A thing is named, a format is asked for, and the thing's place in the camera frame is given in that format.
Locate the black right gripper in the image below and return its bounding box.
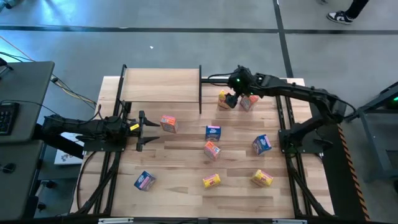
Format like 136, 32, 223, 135
224, 64, 255, 110

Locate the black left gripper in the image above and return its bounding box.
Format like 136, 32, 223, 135
123, 110, 161, 152

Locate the yellow Corn Pops cereal box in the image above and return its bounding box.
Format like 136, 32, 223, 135
217, 89, 231, 110
202, 173, 222, 189
251, 169, 274, 188

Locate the orange Mini Wheats cereal box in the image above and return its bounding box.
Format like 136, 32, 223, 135
203, 140, 222, 161
160, 114, 179, 134
239, 95, 260, 112

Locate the blue Frosted Flakes cereal box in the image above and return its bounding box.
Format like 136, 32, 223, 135
133, 170, 157, 192
251, 134, 273, 156
205, 125, 222, 142

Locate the wooden shelf with black posts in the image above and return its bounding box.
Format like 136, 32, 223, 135
113, 63, 203, 115

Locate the black desk support beam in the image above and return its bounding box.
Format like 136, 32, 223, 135
32, 136, 85, 160

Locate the white printed board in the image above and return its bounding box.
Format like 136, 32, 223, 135
53, 132, 85, 166

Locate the grey side desk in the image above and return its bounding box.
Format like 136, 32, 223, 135
0, 139, 45, 221
0, 61, 55, 144

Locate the person's shoe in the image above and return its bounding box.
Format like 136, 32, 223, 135
326, 11, 355, 26

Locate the black hazard-striped floor mat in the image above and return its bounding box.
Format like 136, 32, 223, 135
306, 90, 371, 222

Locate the black keyboard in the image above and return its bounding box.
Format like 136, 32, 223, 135
0, 102, 20, 136

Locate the grey metal cart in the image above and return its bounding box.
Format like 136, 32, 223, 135
343, 81, 398, 183

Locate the black desk knob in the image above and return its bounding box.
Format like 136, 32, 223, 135
1, 162, 17, 174

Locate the person's leg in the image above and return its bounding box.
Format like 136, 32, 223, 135
345, 0, 370, 19

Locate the black metal table frame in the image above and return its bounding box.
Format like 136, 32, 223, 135
73, 77, 335, 218

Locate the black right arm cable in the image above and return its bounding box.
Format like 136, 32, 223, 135
205, 71, 236, 86

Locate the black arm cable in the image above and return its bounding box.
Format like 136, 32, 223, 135
205, 71, 236, 86
79, 104, 105, 125

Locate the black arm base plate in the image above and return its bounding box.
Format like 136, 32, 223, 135
278, 129, 324, 154
82, 136, 128, 153

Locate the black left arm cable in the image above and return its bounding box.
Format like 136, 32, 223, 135
79, 104, 105, 125

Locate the floor cable bundle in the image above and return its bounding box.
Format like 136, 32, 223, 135
49, 73, 98, 108

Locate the silver table edge bracket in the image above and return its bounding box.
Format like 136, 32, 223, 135
98, 217, 134, 224
272, 219, 308, 224

